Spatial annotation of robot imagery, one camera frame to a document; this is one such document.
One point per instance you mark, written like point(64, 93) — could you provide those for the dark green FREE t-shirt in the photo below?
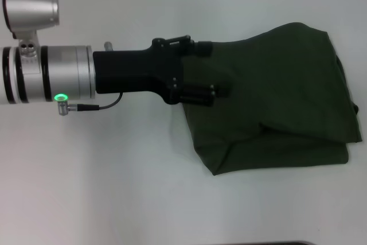
point(272, 98)

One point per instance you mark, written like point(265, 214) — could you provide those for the small silver metal pin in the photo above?
point(109, 46)

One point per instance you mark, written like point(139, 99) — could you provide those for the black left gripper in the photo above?
point(129, 71)

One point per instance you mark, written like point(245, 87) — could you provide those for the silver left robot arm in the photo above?
point(63, 74)

